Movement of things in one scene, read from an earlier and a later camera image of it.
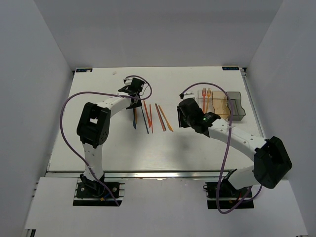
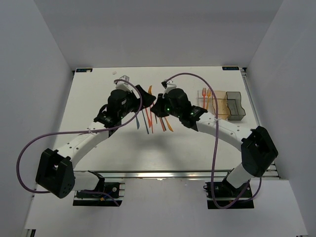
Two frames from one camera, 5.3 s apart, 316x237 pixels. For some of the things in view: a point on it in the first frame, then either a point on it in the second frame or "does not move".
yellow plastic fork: [208, 93] does not move
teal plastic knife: [134, 119] → [138, 123]
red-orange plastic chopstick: [151, 118] does not move
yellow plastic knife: [169, 125] does not move
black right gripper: [181, 123] → [158, 108]
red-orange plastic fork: [204, 95] does not move
